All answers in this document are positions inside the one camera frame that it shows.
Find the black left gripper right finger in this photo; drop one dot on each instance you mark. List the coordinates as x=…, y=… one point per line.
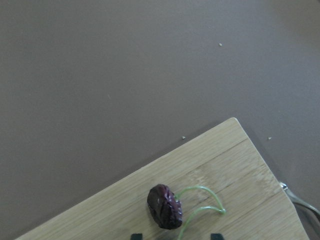
x=215, y=236

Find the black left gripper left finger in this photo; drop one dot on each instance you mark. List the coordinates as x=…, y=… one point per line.
x=137, y=236

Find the dark red cherry pair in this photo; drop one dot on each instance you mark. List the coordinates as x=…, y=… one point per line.
x=166, y=210

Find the wooden cutting board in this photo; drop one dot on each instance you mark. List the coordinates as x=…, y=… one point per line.
x=223, y=159

